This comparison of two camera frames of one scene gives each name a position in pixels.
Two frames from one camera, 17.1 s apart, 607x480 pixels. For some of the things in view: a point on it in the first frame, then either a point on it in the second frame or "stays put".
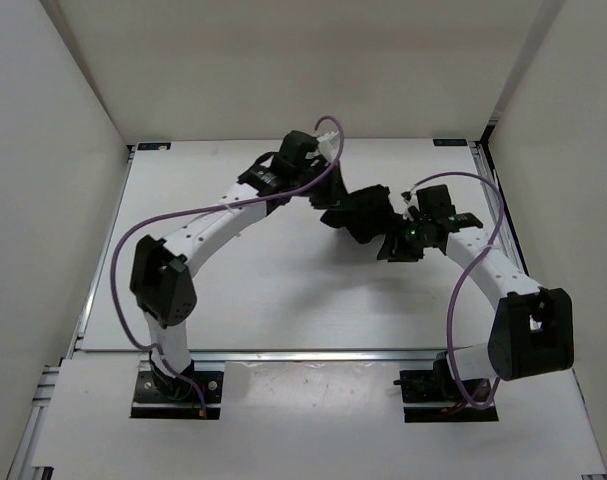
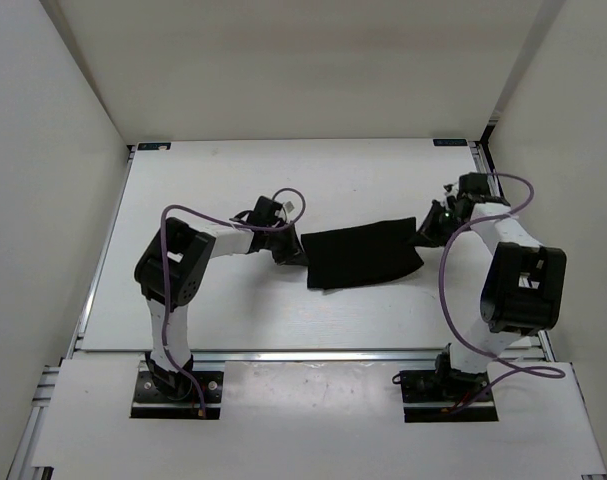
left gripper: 334,191 to 291,248
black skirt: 368,215 to 360,254
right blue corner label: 449,142 stays put
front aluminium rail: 316,356 stays put
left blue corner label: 151,146 stays put
